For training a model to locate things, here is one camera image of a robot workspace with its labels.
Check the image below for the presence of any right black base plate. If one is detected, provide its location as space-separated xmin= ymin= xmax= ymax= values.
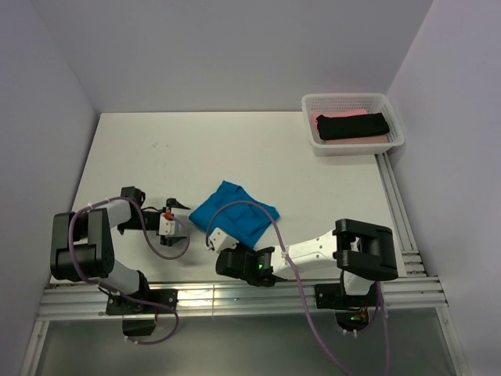
xmin=314 ymin=282 xmax=380 ymax=311

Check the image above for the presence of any pink folded t-shirt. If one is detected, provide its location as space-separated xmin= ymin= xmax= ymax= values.
xmin=312 ymin=110 xmax=388 ymax=145

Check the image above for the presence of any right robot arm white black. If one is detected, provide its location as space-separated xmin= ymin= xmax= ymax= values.
xmin=208 ymin=219 xmax=398 ymax=306

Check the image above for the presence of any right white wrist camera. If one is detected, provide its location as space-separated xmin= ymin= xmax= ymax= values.
xmin=208 ymin=227 xmax=239 ymax=254

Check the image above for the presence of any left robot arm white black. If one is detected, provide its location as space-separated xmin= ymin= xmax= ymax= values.
xmin=50 ymin=186 xmax=190 ymax=313

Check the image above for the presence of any black rolled t-shirt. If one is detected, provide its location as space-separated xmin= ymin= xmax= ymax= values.
xmin=316 ymin=113 xmax=390 ymax=141

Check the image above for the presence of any blue t-shirt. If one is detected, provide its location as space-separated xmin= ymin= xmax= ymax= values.
xmin=189 ymin=181 xmax=280 ymax=248

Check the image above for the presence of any aluminium rail frame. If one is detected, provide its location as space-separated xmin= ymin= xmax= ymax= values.
xmin=20 ymin=154 xmax=470 ymax=375

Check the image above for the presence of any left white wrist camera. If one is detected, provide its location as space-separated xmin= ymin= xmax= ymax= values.
xmin=157 ymin=212 xmax=182 ymax=237

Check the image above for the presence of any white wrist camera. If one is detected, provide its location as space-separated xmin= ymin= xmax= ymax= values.
xmin=208 ymin=227 xmax=239 ymax=254
xmin=157 ymin=212 xmax=182 ymax=237

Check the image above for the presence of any white plastic basket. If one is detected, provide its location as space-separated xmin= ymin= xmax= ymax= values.
xmin=301 ymin=93 xmax=405 ymax=157

